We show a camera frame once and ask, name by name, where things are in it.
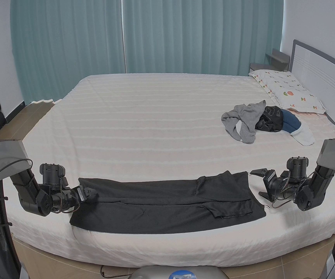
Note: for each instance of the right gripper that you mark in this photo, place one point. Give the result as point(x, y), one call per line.
point(276, 189)

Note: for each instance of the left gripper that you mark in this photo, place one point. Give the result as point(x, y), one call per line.
point(73, 199)

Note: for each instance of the black T-shirt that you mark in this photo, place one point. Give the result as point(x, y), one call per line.
point(161, 205)

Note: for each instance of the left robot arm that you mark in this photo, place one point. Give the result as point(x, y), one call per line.
point(4, 155)

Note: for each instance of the bed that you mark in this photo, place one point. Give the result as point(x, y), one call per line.
point(141, 121)

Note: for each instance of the white garment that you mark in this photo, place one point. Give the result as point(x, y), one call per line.
point(304, 138)

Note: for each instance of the black shiny garment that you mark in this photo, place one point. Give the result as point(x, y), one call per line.
point(270, 119)

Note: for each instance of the dark blue garment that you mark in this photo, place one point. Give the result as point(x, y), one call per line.
point(292, 122)

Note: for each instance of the grey garment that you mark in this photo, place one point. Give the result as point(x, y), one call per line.
point(244, 115)

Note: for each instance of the white printed pillow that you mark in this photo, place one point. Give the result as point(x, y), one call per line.
point(289, 90)

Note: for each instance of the grey bedside table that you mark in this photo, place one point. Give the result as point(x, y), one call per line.
point(278, 56)

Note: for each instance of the blue-green curtain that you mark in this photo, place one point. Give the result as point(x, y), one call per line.
point(208, 25)
point(68, 25)

